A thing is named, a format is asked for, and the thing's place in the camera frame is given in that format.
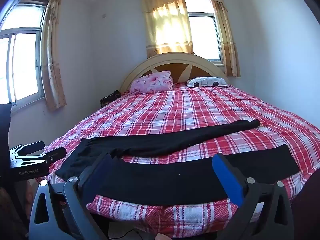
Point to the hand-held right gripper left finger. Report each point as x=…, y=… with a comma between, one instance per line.
x=98, y=175

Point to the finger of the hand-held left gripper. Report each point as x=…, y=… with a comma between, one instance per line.
x=35, y=146
x=56, y=154

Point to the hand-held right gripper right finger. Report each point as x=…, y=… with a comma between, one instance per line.
x=227, y=180

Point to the black pants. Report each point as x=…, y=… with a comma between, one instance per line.
x=162, y=180

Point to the black cloth bundle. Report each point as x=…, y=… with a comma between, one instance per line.
x=110, y=98

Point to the sliding window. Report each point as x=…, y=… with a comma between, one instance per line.
x=22, y=62
x=205, y=35

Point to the red plaid bed sheet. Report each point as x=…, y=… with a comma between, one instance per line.
x=175, y=110

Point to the beige curtain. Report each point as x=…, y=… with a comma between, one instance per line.
x=227, y=35
x=167, y=25
x=53, y=55

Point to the white patterned pillow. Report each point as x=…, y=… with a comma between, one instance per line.
x=207, y=82

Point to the pink floral pillow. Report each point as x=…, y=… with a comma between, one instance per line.
x=152, y=81

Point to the cream wooden headboard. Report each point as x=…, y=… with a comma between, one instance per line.
x=175, y=61

